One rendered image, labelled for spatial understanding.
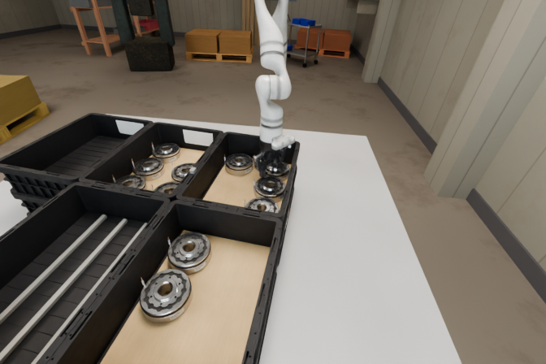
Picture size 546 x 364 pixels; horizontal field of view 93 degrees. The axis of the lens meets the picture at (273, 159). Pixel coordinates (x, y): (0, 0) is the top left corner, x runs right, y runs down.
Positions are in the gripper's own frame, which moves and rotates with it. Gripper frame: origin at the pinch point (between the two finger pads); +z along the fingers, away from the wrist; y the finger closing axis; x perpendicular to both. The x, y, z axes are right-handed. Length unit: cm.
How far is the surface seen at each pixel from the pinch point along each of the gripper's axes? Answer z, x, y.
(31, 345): 2, 12, 69
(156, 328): 2, 24, 51
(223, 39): 42, -439, -258
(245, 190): 2.1, 1.2, 11.5
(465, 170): 57, 37, -173
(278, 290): 15.1, 29.1, 21.0
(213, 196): 2.1, -3.2, 21.5
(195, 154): 2.2, -29.1, 14.3
